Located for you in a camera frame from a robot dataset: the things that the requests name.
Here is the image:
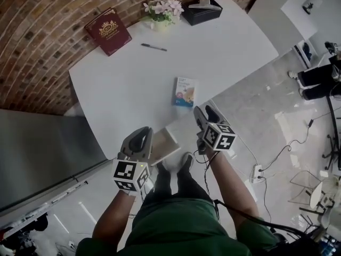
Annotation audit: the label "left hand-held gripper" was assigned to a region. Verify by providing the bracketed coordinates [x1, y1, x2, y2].
[111, 126, 155, 196]

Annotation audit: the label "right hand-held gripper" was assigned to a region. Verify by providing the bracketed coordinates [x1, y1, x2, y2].
[193, 105, 238, 155]

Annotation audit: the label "white wooden drawer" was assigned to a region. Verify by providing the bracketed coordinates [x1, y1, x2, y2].
[150, 126, 182, 166]

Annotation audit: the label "small white cardboard box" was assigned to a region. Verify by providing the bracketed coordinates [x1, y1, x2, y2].
[172, 76, 198, 108]

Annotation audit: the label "person's left forearm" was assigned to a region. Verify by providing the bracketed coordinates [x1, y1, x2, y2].
[92, 189, 136, 239]

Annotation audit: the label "person's right forearm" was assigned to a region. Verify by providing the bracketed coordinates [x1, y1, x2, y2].
[206, 149, 261, 221]

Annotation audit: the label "person's left shoe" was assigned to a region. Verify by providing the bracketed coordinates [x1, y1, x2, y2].
[156, 160, 171, 172]

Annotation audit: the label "person's shoe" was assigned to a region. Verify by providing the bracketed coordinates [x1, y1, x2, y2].
[156, 160, 171, 172]
[181, 152, 194, 173]

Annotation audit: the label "person's right shoe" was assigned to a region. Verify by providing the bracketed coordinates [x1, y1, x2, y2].
[181, 152, 194, 173]

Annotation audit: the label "person's black trousers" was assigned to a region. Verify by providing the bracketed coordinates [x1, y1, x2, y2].
[143, 164, 214, 204]

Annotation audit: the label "white power strip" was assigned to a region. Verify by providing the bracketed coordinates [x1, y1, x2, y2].
[251, 164, 264, 183]

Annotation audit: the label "black pen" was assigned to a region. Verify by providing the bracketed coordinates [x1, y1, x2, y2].
[141, 43, 168, 52]

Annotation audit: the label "person's green shirt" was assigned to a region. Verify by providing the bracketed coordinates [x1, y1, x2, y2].
[76, 198, 280, 256]

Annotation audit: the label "black tissue box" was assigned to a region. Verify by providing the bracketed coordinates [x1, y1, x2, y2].
[181, 0, 223, 27]

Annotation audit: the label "dark red hardcover book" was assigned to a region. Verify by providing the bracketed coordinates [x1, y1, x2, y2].
[84, 7, 133, 57]

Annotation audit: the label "white flowers in pot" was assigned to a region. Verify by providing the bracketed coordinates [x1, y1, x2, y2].
[143, 0, 185, 33]

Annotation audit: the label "black bag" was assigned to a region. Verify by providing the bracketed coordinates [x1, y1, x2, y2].
[26, 213, 49, 233]

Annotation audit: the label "white round chair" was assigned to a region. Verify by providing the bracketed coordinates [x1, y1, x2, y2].
[308, 174, 341, 229]

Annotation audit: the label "small dark figurine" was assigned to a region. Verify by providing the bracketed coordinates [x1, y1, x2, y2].
[302, 0, 315, 15]

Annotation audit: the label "thin black cable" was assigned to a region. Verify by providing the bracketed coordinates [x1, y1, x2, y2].
[193, 149, 215, 205]

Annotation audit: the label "black cable with adapter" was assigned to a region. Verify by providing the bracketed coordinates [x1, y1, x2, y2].
[259, 113, 341, 173]

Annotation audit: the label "thick black cable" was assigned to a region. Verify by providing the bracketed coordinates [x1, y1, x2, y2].
[213, 198, 323, 241]

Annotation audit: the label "wire frame chair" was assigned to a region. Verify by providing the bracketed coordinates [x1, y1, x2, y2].
[288, 169, 323, 205]

